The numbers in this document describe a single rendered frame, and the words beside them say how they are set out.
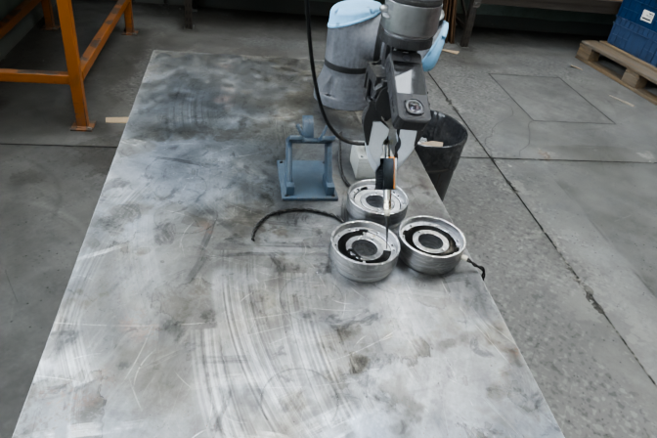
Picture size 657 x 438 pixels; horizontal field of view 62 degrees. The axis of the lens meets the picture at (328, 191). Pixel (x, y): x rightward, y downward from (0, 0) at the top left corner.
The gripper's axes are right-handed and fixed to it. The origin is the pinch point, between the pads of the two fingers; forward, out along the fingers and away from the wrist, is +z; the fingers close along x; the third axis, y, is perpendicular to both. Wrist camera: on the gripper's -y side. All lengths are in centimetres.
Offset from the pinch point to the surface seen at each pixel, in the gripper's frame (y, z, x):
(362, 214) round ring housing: 1.6, 10.3, 1.9
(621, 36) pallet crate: 313, 70, -283
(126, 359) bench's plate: -22.9, 13.3, 35.5
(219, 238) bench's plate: -0.3, 13.3, 24.8
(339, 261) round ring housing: -9.5, 10.5, 7.5
